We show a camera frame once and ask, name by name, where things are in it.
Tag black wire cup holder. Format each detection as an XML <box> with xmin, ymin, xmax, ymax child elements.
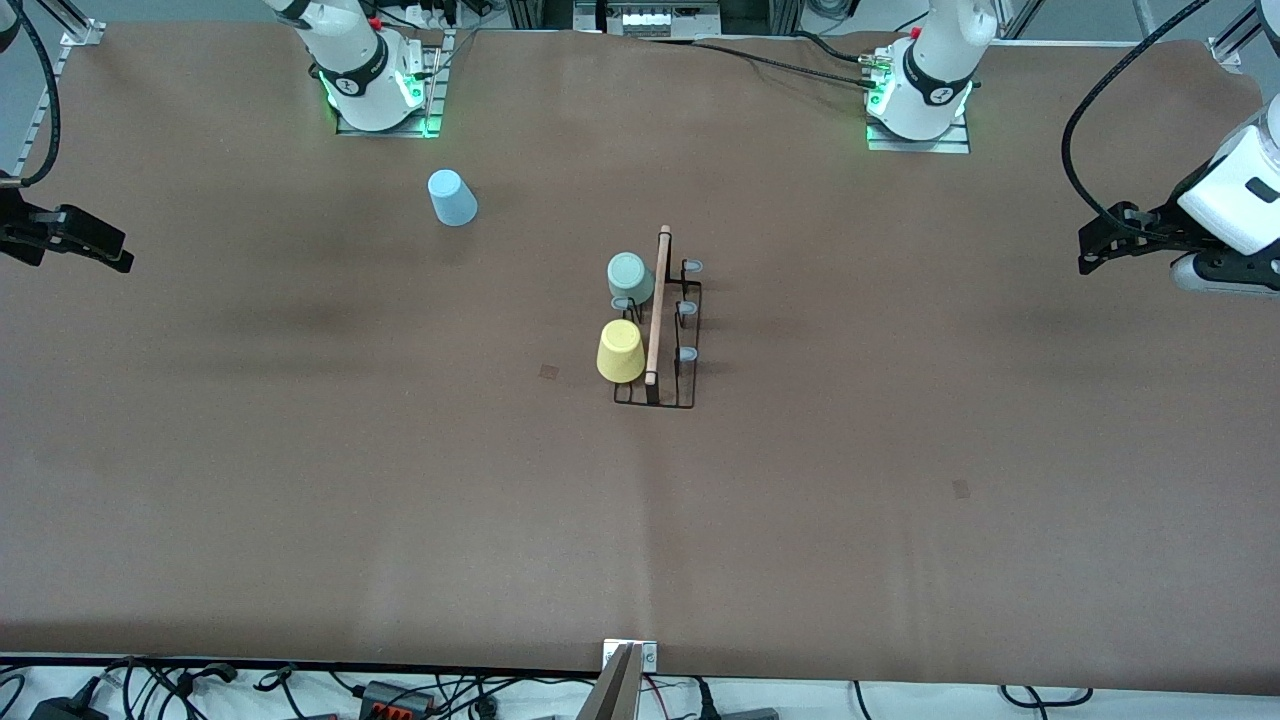
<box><xmin>608</xmin><ymin>224</ymin><xmax>705</xmax><ymax>410</ymax></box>

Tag mint green plastic cup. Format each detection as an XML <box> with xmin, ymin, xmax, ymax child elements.
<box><xmin>606</xmin><ymin>252</ymin><xmax>657</xmax><ymax>305</ymax></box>

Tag yellow plastic cup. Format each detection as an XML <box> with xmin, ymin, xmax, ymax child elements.
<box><xmin>596</xmin><ymin>319</ymin><xmax>647</xmax><ymax>385</ymax></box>

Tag light blue plastic cup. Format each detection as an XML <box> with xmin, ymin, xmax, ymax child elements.
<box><xmin>427</xmin><ymin>169</ymin><xmax>479</xmax><ymax>228</ymax></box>

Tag white power strip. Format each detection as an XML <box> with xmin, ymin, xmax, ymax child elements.
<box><xmin>375</xmin><ymin>0</ymin><xmax>463</xmax><ymax>33</ymax></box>

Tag brown paper table cover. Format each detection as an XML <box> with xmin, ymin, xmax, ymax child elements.
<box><xmin>0</xmin><ymin>22</ymin><xmax>1280</xmax><ymax>693</ymax></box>

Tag black power adapter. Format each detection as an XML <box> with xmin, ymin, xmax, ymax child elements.
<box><xmin>28</xmin><ymin>694</ymin><xmax>109</xmax><ymax>720</ymax></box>

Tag black box with orange plugs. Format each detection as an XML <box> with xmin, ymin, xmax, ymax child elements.
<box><xmin>358</xmin><ymin>680</ymin><xmax>437</xmax><ymax>717</ymax></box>

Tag white control device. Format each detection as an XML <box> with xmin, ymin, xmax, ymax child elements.
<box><xmin>598</xmin><ymin>0</ymin><xmax>723</xmax><ymax>39</ymax></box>

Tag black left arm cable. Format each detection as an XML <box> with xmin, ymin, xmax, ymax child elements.
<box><xmin>1061</xmin><ymin>0</ymin><xmax>1211</xmax><ymax>239</ymax></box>

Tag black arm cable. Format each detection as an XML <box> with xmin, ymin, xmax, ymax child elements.
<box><xmin>0</xmin><ymin>0</ymin><xmax>64</xmax><ymax>190</ymax></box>
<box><xmin>1061</xmin><ymin>0</ymin><xmax>1211</xmax><ymax>239</ymax></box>

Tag aluminium frame rail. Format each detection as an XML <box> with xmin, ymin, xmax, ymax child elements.
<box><xmin>0</xmin><ymin>44</ymin><xmax>75</xmax><ymax>197</ymax></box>

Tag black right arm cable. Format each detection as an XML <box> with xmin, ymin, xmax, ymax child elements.
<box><xmin>0</xmin><ymin>0</ymin><xmax>64</xmax><ymax>190</ymax></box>

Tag aluminium corner bracket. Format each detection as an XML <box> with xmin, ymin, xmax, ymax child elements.
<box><xmin>1208</xmin><ymin>18</ymin><xmax>1253</xmax><ymax>69</ymax></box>
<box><xmin>40</xmin><ymin>0</ymin><xmax>107</xmax><ymax>47</ymax></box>

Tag aluminium left arm base plate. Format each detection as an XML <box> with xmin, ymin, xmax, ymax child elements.
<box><xmin>866</xmin><ymin>115</ymin><xmax>972</xmax><ymax>155</ymax></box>

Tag thin black table cable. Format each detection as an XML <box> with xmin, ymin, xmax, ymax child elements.
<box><xmin>690</xmin><ymin>40</ymin><xmax>881</xmax><ymax>93</ymax></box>
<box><xmin>790</xmin><ymin>32</ymin><xmax>881</xmax><ymax>67</ymax></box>

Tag tangled black cable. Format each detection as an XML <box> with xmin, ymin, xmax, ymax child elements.
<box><xmin>0</xmin><ymin>655</ymin><xmax>601</xmax><ymax>720</ymax></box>

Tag looped black cable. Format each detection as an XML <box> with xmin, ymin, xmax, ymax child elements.
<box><xmin>998</xmin><ymin>683</ymin><xmax>1093</xmax><ymax>709</ymax></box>

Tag silver post bracket plate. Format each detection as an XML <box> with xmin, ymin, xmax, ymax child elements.
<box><xmin>602</xmin><ymin>639</ymin><xmax>659</xmax><ymax>673</ymax></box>

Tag aluminium camera post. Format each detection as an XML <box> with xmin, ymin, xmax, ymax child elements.
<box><xmin>576</xmin><ymin>645</ymin><xmax>642</xmax><ymax>720</ymax></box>

